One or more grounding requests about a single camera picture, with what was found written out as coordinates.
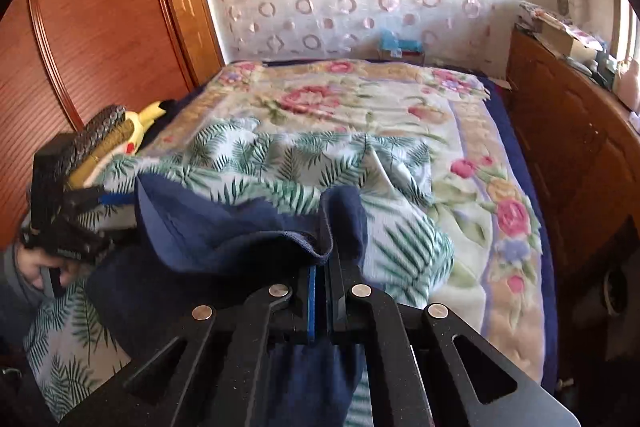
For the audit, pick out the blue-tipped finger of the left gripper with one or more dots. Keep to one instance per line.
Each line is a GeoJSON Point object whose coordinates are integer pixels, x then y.
{"type": "Point", "coordinates": [116, 199]}

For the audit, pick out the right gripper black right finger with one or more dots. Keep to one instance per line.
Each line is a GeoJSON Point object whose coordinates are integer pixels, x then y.
{"type": "Point", "coordinates": [429, 367]}

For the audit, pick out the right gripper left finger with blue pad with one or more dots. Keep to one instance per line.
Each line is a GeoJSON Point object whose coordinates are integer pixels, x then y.
{"type": "Point", "coordinates": [213, 369]}

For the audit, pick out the navy blue printed t-shirt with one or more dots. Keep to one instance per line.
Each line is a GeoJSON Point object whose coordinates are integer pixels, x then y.
{"type": "Point", "coordinates": [190, 251]}

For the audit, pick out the person's left hand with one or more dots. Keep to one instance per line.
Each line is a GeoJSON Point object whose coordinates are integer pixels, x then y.
{"type": "Point", "coordinates": [31, 262]}

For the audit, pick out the dark circle-patterned pillow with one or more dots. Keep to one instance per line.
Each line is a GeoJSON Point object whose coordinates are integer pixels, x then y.
{"type": "Point", "coordinates": [72, 149]}

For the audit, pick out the yellow plush toy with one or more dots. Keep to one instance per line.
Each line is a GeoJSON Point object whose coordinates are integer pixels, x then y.
{"type": "Point", "coordinates": [137, 124]}

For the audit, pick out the floral blanket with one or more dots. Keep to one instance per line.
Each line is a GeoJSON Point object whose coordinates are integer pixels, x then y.
{"type": "Point", "coordinates": [452, 215]}

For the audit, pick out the green leaf-print sheet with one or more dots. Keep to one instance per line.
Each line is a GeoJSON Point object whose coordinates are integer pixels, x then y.
{"type": "Point", "coordinates": [230, 161]}

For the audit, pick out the wooden louvered wardrobe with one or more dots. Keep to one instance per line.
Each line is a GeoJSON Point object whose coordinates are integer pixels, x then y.
{"type": "Point", "coordinates": [64, 60]}

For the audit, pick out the wooden sideboard cabinet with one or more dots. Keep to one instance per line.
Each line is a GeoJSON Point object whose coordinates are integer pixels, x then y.
{"type": "Point", "coordinates": [580, 150]}

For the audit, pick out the blue tissue box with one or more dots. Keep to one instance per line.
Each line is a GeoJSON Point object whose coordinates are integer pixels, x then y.
{"type": "Point", "coordinates": [393, 48]}

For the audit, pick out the pink bottle on cabinet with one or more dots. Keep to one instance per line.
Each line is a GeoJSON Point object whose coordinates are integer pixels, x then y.
{"type": "Point", "coordinates": [627, 87]}

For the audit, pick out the cardboard box on cabinet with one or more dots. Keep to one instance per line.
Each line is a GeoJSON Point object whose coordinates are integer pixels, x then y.
{"type": "Point", "coordinates": [563, 44]}

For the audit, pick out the window with wooden frame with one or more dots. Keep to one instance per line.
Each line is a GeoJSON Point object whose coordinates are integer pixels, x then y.
{"type": "Point", "coordinates": [625, 40]}

